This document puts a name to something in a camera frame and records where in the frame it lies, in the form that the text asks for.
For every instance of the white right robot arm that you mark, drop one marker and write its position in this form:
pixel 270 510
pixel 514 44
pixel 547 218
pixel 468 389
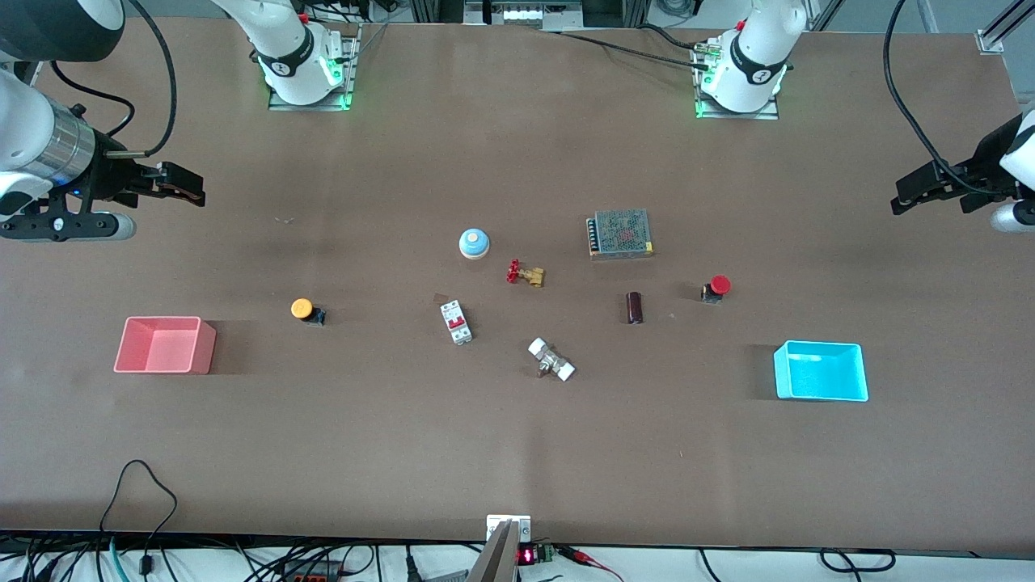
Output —
pixel 287 48

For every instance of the pink plastic box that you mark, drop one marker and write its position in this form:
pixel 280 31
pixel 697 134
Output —
pixel 166 347

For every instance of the aluminium frame profile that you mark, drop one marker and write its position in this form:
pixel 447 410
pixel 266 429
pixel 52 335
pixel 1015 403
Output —
pixel 999 32

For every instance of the red clip lead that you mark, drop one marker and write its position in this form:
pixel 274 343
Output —
pixel 590 559

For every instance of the metal mesh power supply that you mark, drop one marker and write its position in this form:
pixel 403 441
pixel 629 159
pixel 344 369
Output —
pixel 620 233

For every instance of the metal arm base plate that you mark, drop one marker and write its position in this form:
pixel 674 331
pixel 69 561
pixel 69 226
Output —
pixel 349 81
pixel 702 109

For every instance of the red push button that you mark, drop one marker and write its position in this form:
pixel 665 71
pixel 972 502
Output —
pixel 718 286

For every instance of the grey aluminium camera bar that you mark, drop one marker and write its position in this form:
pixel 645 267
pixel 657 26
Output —
pixel 495 558

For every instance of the cyan plastic box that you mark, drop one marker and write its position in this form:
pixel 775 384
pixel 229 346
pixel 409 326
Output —
pixel 821 373

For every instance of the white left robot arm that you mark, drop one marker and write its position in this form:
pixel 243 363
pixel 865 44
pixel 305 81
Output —
pixel 752 48

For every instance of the yellow push button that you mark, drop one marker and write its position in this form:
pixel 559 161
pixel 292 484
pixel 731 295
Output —
pixel 303 309

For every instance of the white circuit breaker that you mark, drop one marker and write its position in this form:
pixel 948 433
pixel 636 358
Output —
pixel 456 322

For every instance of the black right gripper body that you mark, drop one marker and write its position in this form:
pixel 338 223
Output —
pixel 111 179

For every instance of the blue white round bell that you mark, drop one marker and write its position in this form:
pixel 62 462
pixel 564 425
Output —
pixel 474 242

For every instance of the dark red cylinder capacitor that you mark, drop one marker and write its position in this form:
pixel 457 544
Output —
pixel 635 308

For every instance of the metal fitting white caps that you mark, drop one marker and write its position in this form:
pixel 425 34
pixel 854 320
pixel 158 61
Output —
pixel 551 360

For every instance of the red digit display module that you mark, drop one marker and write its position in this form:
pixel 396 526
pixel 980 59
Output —
pixel 530 555

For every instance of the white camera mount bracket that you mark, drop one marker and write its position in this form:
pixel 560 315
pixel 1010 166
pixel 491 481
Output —
pixel 521 525

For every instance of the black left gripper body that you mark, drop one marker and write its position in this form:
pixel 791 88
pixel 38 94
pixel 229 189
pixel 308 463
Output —
pixel 981 165

